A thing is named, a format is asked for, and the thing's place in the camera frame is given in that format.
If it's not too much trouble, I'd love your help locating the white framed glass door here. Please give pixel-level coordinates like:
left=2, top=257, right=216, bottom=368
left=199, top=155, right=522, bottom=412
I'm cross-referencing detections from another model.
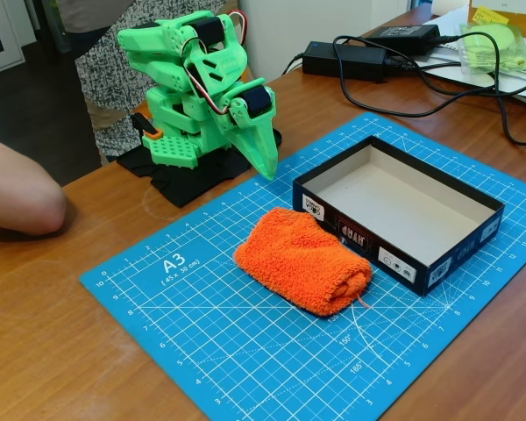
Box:
left=0, top=0, right=26, bottom=79

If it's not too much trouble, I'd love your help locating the plastic bag of green parts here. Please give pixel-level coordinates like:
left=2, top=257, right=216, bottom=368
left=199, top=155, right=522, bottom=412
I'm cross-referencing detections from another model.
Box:
left=458, top=20, right=526, bottom=76

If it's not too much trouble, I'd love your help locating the yellow cardboard box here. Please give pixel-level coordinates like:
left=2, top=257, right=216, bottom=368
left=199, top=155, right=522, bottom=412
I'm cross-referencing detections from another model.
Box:
left=467, top=0, right=526, bottom=39

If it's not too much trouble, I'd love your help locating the bare person forearm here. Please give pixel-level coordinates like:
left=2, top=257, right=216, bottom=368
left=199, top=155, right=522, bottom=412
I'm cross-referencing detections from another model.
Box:
left=0, top=133, right=68, bottom=237

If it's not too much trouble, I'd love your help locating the person in speckled shirt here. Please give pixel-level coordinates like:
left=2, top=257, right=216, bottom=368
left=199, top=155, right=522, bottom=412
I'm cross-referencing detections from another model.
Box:
left=54, top=0, right=246, bottom=163

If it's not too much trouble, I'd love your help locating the orange terry cloth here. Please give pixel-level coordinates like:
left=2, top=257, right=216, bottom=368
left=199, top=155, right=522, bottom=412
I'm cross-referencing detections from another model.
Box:
left=232, top=207, right=373, bottom=318

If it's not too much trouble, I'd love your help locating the thin grey cable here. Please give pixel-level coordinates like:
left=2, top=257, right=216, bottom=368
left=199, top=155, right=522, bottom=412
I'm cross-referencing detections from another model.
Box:
left=281, top=51, right=309, bottom=76

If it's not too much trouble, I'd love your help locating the blue A3 cutting mat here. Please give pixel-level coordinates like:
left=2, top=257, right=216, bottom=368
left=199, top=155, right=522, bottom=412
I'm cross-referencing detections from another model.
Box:
left=77, top=111, right=526, bottom=421

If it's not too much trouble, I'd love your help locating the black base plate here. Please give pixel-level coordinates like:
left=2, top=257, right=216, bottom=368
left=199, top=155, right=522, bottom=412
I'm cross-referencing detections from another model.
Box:
left=116, top=129, right=284, bottom=208

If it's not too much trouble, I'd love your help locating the black and orange clamp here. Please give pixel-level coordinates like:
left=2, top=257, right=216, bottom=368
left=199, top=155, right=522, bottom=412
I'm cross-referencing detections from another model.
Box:
left=130, top=112, right=163, bottom=141

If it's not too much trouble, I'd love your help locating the black power adapter white label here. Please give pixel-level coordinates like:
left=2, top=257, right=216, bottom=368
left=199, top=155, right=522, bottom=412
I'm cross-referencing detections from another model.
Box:
left=366, top=24, right=442, bottom=57

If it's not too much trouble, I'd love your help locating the black power adapter blue LED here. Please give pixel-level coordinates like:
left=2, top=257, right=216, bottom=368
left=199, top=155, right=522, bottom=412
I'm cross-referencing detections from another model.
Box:
left=301, top=40, right=389, bottom=83

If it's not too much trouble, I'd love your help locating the white red servo wire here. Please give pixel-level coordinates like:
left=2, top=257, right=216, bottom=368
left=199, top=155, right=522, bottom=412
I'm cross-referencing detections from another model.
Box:
left=180, top=9, right=252, bottom=118

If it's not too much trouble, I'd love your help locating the dark blue cardboard box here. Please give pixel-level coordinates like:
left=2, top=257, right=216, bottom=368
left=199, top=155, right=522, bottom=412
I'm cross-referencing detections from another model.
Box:
left=292, top=134, right=505, bottom=298

